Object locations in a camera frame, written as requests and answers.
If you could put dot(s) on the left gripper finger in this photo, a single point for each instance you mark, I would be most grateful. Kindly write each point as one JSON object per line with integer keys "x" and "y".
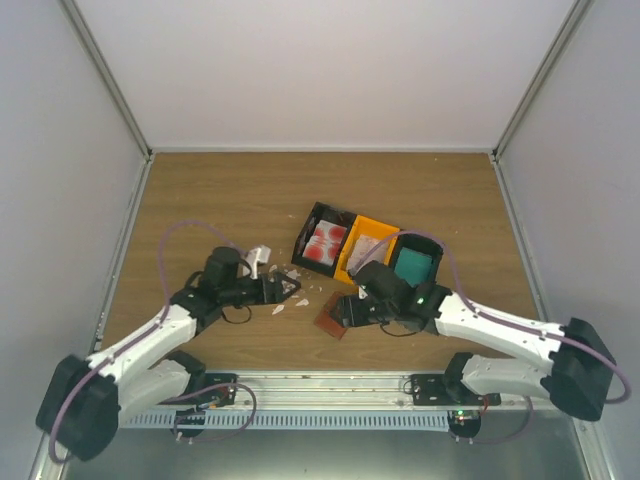
{"x": 279, "y": 293}
{"x": 278, "y": 277}

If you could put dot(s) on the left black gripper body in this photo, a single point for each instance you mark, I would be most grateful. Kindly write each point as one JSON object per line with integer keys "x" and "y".
{"x": 232, "y": 297}

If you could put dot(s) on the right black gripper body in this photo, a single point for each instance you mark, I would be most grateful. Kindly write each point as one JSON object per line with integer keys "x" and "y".
{"x": 385, "y": 309}

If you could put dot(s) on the brown leather card holder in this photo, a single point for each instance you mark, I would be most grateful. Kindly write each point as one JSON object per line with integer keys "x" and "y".
{"x": 325, "y": 320}

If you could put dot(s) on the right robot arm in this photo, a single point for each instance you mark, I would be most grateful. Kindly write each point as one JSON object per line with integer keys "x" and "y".
{"x": 569, "y": 365}

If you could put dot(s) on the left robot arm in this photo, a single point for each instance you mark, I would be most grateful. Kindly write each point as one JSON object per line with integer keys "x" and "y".
{"x": 89, "y": 399}

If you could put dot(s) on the teal card stack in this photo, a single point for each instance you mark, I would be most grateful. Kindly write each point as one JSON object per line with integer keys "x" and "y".
{"x": 413, "y": 267}

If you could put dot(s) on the black bin with teal cards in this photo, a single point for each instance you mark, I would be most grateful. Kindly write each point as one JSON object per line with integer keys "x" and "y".
{"x": 420, "y": 244}

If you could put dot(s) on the white patterned card stack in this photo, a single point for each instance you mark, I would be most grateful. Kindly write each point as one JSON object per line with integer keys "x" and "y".
{"x": 363, "y": 245}

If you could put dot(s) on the red circle card stack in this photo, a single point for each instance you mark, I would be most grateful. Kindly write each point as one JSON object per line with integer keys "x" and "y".
{"x": 325, "y": 242}

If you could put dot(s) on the black bin with red cards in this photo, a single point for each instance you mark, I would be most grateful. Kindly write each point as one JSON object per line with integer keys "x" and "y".
{"x": 320, "y": 211}

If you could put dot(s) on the orange bin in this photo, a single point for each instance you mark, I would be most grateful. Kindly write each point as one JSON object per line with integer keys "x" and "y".
{"x": 367, "y": 226}

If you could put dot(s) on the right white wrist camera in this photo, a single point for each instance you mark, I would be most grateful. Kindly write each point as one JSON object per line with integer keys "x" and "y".
{"x": 362, "y": 287}

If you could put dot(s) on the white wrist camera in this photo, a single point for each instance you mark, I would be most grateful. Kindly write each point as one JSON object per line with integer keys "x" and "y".
{"x": 254, "y": 258}
{"x": 362, "y": 287}

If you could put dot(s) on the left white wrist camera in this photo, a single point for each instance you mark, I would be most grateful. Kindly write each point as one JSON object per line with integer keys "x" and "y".
{"x": 254, "y": 258}

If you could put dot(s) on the aluminium rail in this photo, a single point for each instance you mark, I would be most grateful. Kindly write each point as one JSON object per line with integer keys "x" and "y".
{"x": 330, "y": 390}

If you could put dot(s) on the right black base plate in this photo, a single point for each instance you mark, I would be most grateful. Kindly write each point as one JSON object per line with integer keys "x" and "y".
{"x": 464, "y": 409}

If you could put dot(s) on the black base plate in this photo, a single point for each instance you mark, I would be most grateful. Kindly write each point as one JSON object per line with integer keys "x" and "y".
{"x": 207, "y": 391}
{"x": 464, "y": 409}

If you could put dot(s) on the grey slotted cable duct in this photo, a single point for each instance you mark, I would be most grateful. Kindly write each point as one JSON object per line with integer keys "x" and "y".
{"x": 321, "y": 420}

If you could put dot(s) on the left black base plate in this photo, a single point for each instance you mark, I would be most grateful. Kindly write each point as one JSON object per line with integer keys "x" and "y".
{"x": 207, "y": 391}

